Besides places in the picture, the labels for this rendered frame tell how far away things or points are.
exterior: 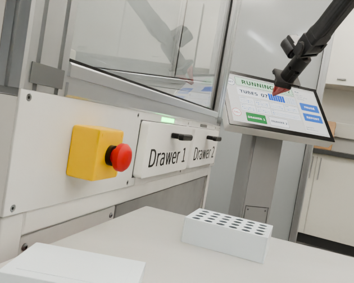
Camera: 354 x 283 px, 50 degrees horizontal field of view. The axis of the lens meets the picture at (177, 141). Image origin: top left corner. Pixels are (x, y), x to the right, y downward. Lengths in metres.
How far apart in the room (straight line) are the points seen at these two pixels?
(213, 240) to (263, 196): 1.21
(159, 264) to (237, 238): 0.13
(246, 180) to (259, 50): 1.10
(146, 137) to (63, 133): 0.24
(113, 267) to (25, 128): 0.18
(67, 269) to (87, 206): 0.24
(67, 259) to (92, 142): 0.16
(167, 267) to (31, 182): 0.19
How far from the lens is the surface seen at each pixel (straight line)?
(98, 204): 0.66
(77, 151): 0.53
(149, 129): 0.73
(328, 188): 3.76
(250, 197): 1.75
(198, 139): 1.06
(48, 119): 0.49
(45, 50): 0.48
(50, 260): 0.43
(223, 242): 0.58
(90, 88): 0.56
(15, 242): 0.51
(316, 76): 2.49
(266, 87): 1.78
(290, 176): 2.47
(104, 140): 0.53
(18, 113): 0.46
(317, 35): 1.32
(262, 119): 1.63
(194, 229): 0.58
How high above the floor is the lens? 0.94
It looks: 3 degrees down
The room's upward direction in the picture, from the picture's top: 9 degrees clockwise
